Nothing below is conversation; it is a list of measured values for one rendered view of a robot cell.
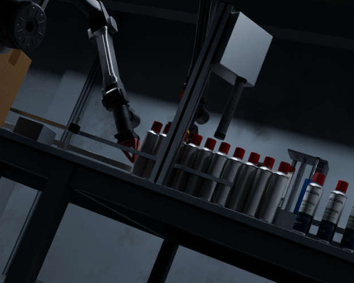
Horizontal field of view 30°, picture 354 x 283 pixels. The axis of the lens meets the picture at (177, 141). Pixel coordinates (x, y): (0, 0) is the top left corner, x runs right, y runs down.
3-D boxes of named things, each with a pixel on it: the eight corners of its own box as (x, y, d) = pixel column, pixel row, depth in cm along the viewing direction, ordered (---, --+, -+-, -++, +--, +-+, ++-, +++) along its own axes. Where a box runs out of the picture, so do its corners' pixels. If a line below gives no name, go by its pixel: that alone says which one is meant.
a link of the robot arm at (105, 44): (85, 26, 260) (108, 13, 257) (94, 35, 264) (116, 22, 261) (98, 104, 232) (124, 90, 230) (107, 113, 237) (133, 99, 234)
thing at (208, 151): (199, 200, 219) (221, 144, 223) (195, 197, 215) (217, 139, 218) (184, 195, 221) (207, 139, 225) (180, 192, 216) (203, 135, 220)
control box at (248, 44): (254, 87, 218) (273, 36, 222) (218, 63, 209) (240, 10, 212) (234, 87, 226) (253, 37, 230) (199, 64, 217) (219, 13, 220)
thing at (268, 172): (257, 221, 213) (278, 162, 216) (254, 218, 208) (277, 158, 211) (242, 215, 214) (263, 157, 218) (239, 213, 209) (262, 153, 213)
